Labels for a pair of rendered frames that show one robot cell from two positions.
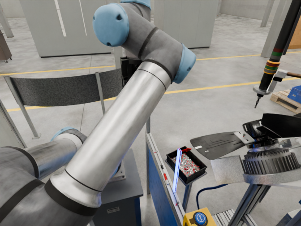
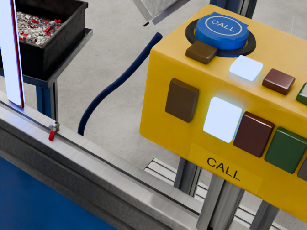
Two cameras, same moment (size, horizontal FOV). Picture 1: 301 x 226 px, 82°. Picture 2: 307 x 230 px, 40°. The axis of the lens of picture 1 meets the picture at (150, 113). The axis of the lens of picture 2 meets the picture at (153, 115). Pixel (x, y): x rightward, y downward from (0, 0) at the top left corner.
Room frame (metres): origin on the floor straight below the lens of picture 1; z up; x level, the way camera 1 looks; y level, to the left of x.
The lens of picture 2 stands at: (0.16, 0.06, 1.24)
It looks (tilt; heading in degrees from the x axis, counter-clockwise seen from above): 41 degrees down; 311
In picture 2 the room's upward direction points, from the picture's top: 9 degrees clockwise
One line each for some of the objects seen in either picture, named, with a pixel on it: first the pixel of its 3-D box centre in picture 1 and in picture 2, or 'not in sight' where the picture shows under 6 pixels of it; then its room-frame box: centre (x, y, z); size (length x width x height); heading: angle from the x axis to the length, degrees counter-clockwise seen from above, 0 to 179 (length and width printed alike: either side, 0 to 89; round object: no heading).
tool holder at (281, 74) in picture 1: (268, 80); not in sight; (0.65, -0.48, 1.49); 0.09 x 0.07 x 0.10; 51
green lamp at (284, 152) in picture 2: not in sight; (286, 150); (0.23, -0.16, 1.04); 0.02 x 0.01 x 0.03; 16
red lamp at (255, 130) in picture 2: not in sight; (252, 134); (0.25, -0.15, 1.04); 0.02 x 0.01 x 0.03; 16
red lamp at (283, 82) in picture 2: not in sight; (278, 81); (0.25, -0.18, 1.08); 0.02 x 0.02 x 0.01; 16
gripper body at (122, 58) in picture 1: (136, 76); not in sight; (0.51, 0.04, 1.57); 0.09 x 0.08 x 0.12; 106
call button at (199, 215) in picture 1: (200, 218); (221, 33); (0.32, -0.19, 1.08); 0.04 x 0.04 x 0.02
